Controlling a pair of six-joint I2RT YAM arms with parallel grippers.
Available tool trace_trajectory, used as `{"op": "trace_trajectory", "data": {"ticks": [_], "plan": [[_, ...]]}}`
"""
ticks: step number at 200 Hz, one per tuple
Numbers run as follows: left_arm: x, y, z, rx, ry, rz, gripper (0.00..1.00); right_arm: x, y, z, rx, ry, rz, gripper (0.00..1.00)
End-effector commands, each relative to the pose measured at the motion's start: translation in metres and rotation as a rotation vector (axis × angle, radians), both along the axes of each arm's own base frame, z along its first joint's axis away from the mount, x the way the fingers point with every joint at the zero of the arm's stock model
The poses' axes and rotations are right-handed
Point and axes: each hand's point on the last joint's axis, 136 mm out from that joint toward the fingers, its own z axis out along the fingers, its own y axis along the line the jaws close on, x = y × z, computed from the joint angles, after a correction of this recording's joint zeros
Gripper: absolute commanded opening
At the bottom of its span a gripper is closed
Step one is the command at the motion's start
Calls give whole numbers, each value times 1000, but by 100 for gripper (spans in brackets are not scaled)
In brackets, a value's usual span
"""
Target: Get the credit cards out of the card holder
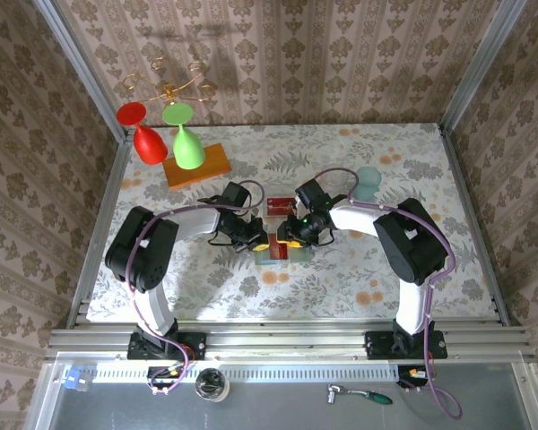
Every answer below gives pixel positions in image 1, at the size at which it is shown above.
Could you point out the aluminium frame post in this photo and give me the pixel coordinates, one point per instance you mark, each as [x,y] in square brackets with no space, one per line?
[483,67]
[84,67]

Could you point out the orange wooden block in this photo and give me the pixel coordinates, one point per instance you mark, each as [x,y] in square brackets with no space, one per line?
[206,163]

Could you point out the red plastic wine glass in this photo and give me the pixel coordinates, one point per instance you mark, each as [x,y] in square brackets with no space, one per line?
[150,145]

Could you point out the frosted teal cup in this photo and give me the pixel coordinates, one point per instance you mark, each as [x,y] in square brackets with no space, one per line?
[367,188]

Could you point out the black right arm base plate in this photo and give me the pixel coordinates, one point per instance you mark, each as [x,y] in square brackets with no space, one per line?
[379,347]

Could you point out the aluminium frame cross rail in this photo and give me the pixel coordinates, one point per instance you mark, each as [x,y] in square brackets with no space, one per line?
[287,340]

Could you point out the grey metal shelf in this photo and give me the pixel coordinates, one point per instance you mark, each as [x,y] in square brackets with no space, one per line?
[273,412]

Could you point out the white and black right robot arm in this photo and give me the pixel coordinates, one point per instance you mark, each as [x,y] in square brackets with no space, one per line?
[412,242]

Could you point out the black bracket with yellow connector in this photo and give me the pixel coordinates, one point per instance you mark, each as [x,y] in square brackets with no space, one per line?
[403,381]
[157,372]

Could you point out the clear plastic cup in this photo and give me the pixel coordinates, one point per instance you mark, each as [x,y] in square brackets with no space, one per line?
[334,180]

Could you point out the blue and clear plastic clip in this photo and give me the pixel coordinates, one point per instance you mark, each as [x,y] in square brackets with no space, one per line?
[73,380]

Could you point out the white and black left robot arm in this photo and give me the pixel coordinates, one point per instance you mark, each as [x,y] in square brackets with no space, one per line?
[139,251]

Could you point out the floral patterned table cover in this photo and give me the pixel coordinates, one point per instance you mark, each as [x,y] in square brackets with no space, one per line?
[296,291]

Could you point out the green leather card holder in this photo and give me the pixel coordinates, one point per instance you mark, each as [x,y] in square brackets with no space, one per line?
[305,255]

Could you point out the clear acrylic tray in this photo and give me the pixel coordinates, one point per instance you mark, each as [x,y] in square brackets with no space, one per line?
[278,188]

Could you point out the green plastic wine glass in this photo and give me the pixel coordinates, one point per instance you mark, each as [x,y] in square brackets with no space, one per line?
[188,150]

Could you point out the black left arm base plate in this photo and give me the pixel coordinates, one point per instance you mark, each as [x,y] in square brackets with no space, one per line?
[193,345]

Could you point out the aluminium frame side rail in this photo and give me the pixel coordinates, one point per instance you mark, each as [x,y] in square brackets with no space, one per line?
[462,188]
[113,188]

